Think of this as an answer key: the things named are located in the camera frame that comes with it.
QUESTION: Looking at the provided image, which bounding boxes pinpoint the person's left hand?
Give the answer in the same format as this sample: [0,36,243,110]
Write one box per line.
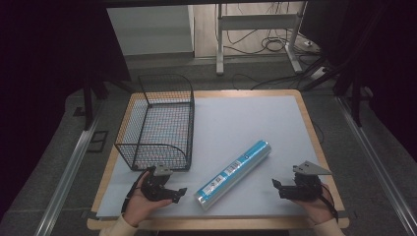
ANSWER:
[122,188,174,228]

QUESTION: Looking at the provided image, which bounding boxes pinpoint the dark curtain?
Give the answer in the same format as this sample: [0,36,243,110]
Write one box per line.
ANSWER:
[299,0,417,155]
[0,0,132,214]

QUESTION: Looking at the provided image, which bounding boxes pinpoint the light blue table mat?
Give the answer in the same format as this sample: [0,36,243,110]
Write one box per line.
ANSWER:
[95,94,322,219]

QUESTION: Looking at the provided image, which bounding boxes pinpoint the person's right hand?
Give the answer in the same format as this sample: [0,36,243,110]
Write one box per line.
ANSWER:
[290,182,336,226]

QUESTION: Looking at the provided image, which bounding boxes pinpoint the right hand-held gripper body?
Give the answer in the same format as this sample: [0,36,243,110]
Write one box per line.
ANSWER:
[278,159,333,202]

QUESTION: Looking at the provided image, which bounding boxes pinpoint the black floor cables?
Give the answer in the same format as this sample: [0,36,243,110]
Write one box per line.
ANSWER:
[225,3,324,91]

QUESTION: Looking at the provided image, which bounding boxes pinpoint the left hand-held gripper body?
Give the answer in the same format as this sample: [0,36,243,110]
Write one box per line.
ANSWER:
[140,164,178,203]

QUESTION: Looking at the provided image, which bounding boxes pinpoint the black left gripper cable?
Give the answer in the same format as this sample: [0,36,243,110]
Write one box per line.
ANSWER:
[120,169,149,214]

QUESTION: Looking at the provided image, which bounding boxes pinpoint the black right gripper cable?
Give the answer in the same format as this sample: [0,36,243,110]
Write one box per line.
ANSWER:
[319,182,340,221]

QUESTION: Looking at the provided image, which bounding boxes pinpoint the aluminium rail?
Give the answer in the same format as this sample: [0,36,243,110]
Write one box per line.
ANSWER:
[32,114,102,236]
[334,95,417,236]

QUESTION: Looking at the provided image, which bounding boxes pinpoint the blue plastic-wrapped roll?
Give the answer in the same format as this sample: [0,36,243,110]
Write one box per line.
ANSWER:
[193,139,272,212]

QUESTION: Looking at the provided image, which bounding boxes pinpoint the white power strip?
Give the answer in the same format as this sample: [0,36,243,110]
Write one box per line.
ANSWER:
[309,66,329,82]

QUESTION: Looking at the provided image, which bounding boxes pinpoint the white metal desk frame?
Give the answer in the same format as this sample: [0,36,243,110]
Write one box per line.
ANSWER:
[214,1,309,77]

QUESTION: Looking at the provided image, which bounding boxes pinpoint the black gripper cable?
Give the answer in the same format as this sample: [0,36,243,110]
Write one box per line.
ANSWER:
[319,182,340,221]
[120,169,149,214]

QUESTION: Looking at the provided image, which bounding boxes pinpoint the black wire mesh basket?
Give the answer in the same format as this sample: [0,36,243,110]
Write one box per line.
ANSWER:
[114,73,196,172]

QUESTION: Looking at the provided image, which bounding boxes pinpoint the black metal stand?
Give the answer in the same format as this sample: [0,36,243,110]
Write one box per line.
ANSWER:
[332,73,375,128]
[82,77,109,132]

